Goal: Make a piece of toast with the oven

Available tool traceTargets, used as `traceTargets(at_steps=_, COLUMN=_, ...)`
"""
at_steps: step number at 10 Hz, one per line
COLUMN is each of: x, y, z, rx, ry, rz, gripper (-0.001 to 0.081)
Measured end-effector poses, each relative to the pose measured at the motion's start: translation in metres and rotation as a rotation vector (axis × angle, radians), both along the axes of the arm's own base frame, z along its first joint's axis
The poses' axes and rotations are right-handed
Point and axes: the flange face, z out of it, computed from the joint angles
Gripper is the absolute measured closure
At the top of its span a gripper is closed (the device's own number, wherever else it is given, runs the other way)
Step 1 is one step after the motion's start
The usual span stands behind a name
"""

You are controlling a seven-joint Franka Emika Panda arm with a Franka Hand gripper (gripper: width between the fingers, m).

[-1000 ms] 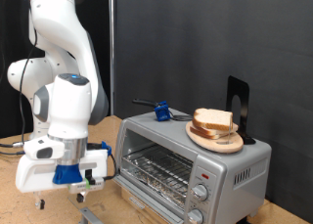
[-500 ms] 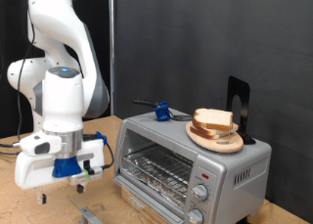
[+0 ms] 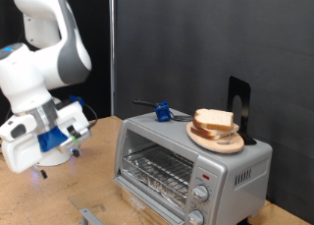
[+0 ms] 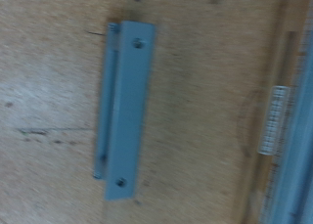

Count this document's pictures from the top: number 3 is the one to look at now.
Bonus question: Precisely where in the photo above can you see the spatula with blue grip block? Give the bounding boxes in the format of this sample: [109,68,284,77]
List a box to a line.
[131,98,194,123]

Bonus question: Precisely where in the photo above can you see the silver toaster oven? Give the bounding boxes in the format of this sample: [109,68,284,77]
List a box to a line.
[112,108,274,225]

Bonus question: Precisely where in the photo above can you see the glass oven door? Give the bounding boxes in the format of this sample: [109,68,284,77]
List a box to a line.
[68,177,180,225]

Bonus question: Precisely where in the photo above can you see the thin metal pin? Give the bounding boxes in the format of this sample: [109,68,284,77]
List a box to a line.
[227,116,235,144]

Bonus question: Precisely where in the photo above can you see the round wooden board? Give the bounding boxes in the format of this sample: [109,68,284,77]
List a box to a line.
[185,121,245,154]

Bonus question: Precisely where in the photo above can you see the silver oven knob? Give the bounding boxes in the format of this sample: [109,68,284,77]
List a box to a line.
[191,185,210,203]
[186,208,206,225]

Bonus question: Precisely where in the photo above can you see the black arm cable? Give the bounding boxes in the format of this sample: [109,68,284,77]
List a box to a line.
[82,101,99,130]

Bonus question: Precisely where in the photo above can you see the wooden box under oven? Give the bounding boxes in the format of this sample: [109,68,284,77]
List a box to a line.
[121,186,165,225]

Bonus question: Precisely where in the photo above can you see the wire oven rack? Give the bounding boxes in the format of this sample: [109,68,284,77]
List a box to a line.
[122,145,194,206]

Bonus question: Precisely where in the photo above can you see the black metal bookend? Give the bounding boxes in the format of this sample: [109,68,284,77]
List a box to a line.
[226,76,258,146]

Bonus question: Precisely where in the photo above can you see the vertical metal pole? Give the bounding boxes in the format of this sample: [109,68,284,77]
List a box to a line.
[108,0,118,117]

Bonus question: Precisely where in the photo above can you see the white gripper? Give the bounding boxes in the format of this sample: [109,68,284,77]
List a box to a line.
[1,100,93,180]

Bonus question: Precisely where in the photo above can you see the thick white bread slice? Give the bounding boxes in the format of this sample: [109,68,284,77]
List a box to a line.
[192,108,236,132]

